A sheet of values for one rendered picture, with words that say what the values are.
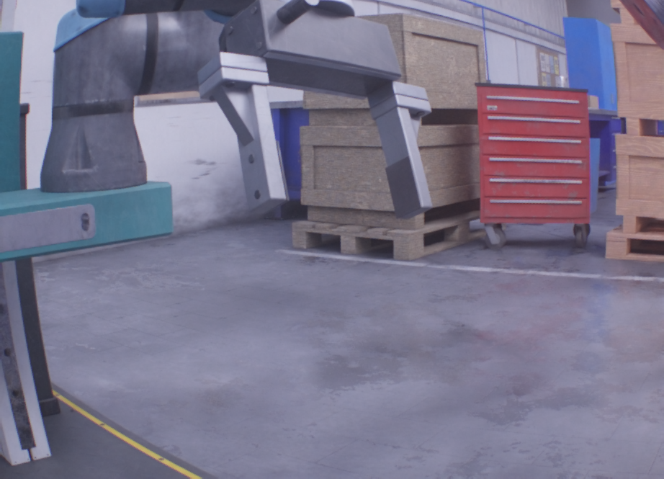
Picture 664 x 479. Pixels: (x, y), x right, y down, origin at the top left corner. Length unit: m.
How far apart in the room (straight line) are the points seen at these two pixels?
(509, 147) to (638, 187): 0.88
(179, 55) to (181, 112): 4.50
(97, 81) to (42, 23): 3.73
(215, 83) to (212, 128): 5.11
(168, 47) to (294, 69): 0.34
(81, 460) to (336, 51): 0.72
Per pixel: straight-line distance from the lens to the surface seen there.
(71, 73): 0.88
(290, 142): 6.05
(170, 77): 0.90
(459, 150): 4.82
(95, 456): 1.10
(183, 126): 5.41
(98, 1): 0.69
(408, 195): 0.60
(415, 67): 4.47
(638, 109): 4.23
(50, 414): 1.26
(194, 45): 0.90
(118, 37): 0.88
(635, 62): 4.26
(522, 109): 4.47
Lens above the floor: 0.80
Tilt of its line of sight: 7 degrees down
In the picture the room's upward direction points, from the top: 1 degrees counter-clockwise
